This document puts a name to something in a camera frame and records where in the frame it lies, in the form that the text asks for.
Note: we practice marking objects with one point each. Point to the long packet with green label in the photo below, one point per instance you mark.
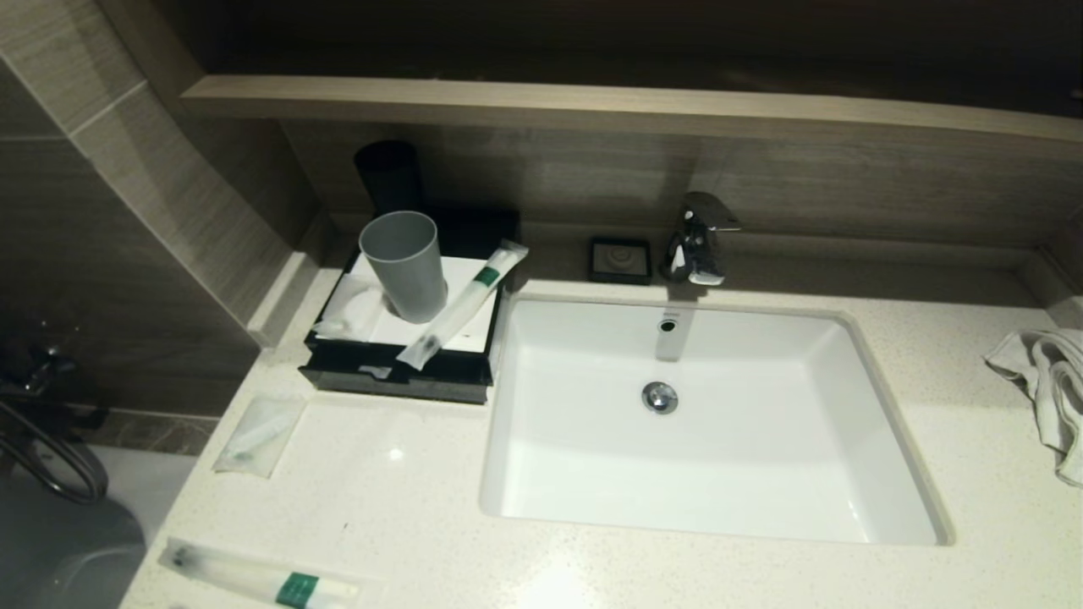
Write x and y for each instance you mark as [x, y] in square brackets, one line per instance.
[461, 304]
[254, 577]

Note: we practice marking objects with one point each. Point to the black amenity box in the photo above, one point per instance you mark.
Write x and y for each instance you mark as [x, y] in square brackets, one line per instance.
[474, 228]

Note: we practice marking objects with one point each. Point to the white rectangular mat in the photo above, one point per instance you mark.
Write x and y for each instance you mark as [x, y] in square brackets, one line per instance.
[474, 334]

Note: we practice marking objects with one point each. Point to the black square soap dish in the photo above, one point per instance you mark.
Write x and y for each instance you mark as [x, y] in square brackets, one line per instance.
[621, 259]

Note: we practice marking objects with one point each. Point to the grey plastic cup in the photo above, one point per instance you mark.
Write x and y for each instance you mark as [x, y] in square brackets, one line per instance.
[406, 262]

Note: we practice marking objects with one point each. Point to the chrome sink drain stopper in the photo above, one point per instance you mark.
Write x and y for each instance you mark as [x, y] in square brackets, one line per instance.
[659, 397]

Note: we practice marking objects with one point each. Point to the chrome faucet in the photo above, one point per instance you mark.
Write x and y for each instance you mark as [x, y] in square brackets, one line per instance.
[700, 245]

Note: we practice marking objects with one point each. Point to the small white pouch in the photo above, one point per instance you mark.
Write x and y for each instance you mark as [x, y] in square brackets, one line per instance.
[351, 313]

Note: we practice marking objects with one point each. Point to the black plastic cup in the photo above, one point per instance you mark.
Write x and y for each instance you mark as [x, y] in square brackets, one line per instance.
[389, 178]

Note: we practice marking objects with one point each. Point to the white rectangular sink basin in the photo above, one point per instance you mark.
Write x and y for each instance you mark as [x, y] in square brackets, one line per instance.
[719, 474]

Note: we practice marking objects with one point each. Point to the small clear plastic packet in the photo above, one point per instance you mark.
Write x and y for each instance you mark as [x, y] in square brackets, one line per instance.
[258, 436]

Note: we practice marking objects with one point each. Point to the white crumpled towel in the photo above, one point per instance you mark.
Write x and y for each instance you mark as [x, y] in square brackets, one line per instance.
[1053, 381]

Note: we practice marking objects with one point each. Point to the grey toilet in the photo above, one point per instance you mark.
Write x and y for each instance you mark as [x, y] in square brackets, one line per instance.
[59, 550]

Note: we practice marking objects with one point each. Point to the light wooden wall shelf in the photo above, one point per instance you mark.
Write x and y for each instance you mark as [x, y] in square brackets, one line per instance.
[592, 106]

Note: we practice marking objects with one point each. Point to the chrome wall valve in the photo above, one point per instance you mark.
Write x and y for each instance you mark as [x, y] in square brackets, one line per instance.
[38, 368]

